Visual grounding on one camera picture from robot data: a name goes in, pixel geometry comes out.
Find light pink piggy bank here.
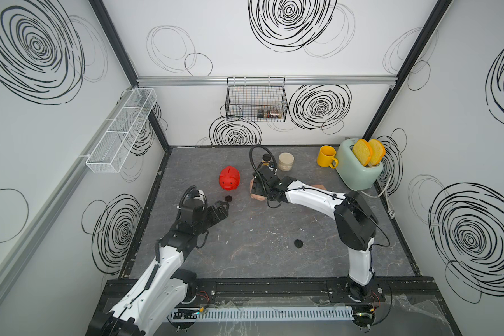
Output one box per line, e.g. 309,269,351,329
250,178,267,202

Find red piggy bank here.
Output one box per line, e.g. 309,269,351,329
218,166,240,191

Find black round piggy bank plug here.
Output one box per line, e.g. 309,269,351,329
294,239,304,249

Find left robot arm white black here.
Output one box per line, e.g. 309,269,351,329
86,194,230,335

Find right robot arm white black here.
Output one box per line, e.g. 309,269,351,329
251,165,377,302

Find yellow spice jar black lid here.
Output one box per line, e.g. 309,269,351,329
262,153,272,165

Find yellow mug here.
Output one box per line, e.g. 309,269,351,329
316,146,339,169

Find small items in basket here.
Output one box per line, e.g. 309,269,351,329
257,109,284,120

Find mint green toaster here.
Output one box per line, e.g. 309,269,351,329
335,138,384,191

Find yellow toast slice left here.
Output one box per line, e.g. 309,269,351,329
352,139,373,167

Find yellow toast slice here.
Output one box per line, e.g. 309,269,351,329
368,139,386,167
352,139,373,167

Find yellow toast slice right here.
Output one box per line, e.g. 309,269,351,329
368,139,386,167

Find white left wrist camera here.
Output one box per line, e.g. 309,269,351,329
195,190,207,204

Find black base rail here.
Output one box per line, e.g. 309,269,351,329
104,276,440,305

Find black wire basket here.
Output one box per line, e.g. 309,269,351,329
224,84,288,123

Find white slotted cable duct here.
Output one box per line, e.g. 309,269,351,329
167,307,354,323

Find white wire shelf basket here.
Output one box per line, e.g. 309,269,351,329
86,87,157,174

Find aluminium wall rail back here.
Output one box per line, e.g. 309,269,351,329
137,75,398,87

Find aluminium wall rail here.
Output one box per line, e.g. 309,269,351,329
137,75,398,87
0,84,127,301

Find white toaster cable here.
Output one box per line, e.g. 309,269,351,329
360,174,396,219

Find aluminium wall rail left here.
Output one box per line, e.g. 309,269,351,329
0,84,127,301

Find black corner frame post left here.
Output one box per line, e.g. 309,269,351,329
89,0,171,153

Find black corner frame post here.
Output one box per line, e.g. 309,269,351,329
363,0,453,140
89,0,171,153

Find black corner frame post right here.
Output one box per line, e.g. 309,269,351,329
363,0,453,140

